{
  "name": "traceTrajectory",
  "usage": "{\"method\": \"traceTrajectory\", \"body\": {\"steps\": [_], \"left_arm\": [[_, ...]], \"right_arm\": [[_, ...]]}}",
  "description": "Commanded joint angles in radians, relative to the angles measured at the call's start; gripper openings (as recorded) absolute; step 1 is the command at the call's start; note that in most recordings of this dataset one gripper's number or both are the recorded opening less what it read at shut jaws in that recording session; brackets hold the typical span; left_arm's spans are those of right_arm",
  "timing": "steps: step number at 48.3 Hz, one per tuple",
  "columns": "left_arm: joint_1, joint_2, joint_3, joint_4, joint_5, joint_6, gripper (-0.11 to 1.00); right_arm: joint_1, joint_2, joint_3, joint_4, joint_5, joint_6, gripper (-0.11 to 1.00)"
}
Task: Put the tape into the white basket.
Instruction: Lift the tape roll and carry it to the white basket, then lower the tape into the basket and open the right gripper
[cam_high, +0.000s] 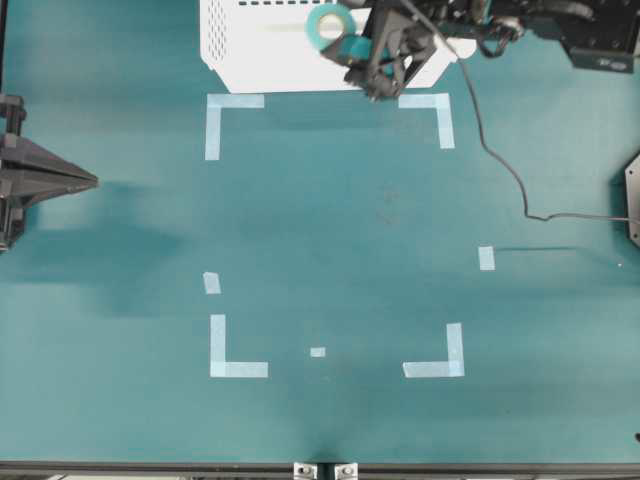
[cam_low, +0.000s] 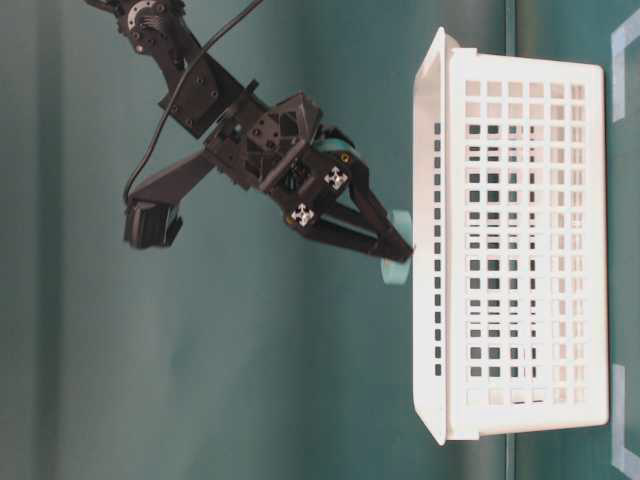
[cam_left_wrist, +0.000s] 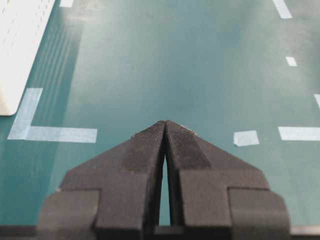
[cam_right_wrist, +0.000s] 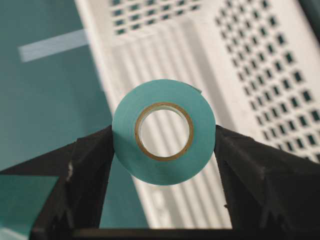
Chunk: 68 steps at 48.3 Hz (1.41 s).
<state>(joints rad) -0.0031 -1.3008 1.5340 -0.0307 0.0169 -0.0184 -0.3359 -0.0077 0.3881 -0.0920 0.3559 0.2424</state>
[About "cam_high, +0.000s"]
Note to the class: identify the black aluminium rail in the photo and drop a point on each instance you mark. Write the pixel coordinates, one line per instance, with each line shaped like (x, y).
(237, 470)

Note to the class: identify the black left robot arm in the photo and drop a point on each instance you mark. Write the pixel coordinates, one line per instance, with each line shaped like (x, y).
(595, 35)

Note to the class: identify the teal tape roll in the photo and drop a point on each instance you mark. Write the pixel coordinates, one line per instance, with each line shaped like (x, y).
(328, 22)

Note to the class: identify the silver bracket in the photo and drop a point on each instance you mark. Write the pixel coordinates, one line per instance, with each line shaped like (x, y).
(347, 471)
(305, 471)

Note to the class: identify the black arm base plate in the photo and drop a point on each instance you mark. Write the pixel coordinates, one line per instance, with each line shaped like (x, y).
(632, 192)

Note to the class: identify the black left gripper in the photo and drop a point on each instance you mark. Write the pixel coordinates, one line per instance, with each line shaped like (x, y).
(387, 54)

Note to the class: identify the silver bracket right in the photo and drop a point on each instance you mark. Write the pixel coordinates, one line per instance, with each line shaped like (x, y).
(347, 471)

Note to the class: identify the small white tape marker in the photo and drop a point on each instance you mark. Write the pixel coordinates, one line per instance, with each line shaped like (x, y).
(317, 352)

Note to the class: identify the white plastic basket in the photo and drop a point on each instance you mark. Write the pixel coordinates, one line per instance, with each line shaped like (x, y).
(258, 47)

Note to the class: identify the silver bracket left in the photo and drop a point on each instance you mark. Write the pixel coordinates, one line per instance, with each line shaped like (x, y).
(305, 471)

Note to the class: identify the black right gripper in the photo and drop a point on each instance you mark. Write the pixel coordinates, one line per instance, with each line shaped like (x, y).
(30, 174)

